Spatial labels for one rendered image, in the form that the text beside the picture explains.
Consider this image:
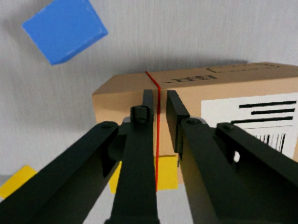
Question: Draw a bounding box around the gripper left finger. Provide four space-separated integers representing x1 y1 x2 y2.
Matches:
0 89 160 224

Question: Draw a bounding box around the tan cardboard carton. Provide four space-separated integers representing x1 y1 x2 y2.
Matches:
91 62 298 162

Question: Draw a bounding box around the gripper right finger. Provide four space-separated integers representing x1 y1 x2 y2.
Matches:
166 90 298 224

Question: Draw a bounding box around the blue box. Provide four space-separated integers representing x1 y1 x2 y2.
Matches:
21 0 109 65

